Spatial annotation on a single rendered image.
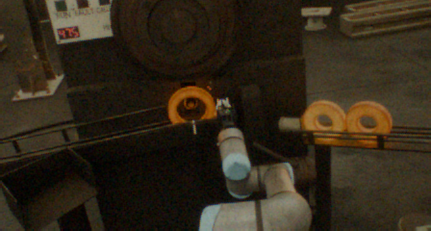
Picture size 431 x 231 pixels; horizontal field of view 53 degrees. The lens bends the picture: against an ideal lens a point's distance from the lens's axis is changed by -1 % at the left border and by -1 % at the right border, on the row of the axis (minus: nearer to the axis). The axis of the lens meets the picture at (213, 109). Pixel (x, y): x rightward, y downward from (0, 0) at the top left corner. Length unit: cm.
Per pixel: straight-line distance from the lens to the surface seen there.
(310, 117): 166
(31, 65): 450
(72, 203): 162
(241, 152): 149
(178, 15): 148
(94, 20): 174
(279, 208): 102
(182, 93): 169
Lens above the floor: 147
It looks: 25 degrees down
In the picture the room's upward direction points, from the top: 7 degrees counter-clockwise
